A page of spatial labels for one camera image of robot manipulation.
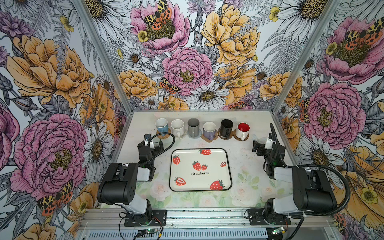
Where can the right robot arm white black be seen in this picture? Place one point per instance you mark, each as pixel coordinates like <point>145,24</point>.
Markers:
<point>311,189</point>

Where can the green circuit board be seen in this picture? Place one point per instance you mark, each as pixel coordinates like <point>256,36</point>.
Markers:
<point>277,231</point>
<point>148,231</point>

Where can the scratched brown round coaster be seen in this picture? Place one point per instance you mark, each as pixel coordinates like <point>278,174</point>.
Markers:
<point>224,137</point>

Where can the green circuit board right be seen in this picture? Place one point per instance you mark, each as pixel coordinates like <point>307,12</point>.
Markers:
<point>277,231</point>

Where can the white mug red inside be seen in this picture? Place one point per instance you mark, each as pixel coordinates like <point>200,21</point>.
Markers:
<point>243,127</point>

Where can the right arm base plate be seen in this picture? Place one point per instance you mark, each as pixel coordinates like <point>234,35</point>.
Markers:
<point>258,217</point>

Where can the white strawberry tray black rim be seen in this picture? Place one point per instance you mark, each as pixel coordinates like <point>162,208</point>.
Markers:
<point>200,170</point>

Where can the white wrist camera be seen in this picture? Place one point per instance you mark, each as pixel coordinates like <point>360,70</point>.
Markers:
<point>270,142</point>
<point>148,141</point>

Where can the aluminium frame rail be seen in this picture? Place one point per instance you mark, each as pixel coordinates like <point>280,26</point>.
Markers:
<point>177,218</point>

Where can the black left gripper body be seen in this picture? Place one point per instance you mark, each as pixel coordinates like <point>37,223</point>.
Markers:
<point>157,149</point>

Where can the green circuit board left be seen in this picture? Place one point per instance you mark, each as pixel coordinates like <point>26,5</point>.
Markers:
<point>148,231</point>

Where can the woven rattan round coaster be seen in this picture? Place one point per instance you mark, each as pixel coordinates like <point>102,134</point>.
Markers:
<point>162,135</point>

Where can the cork paw print coaster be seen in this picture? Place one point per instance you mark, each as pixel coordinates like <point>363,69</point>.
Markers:
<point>208,140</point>

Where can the grey mug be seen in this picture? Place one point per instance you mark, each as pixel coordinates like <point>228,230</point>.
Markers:
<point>194,128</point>

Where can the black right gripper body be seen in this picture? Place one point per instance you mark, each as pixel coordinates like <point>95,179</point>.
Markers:
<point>262,151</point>

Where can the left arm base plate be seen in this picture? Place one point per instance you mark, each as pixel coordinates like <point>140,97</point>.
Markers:
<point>157,218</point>

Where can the plain brown round coaster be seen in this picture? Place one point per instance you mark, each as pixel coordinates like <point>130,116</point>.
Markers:
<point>241,136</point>

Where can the black mug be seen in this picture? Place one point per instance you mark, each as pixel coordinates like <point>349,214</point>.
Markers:
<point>226,127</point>

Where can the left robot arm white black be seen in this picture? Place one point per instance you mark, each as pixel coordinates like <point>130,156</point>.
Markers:
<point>118,187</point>

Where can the white mug purple handle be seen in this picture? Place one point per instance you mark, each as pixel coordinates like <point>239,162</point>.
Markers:
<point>209,130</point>

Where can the blue mug white inside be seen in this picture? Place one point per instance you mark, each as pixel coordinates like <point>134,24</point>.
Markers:
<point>162,125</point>

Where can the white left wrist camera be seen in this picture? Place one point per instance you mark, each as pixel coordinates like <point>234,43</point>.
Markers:
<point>148,141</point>

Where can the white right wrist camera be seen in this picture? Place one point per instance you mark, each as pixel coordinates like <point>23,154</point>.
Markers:
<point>270,142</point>

